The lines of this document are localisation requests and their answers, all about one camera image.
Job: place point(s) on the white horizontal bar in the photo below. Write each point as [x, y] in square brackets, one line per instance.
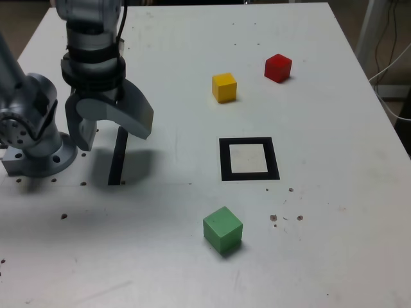
[395, 90]

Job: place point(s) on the green cube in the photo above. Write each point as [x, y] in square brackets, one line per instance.
[221, 231]

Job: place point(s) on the black tape strip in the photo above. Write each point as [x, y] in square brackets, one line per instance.
[116, 160]

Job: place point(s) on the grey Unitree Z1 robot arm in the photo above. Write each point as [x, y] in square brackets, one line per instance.
[86, 38]

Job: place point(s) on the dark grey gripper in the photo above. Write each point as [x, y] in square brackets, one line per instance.
[102, 94]

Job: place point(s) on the yellow cube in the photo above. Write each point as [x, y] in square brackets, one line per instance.
[224, 88]

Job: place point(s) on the red cube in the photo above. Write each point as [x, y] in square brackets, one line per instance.
[277, 69]

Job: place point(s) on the white metal post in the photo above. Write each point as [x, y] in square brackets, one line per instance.
[366, 32]

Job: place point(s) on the black tape square outline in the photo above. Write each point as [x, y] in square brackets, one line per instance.
[224, 160]

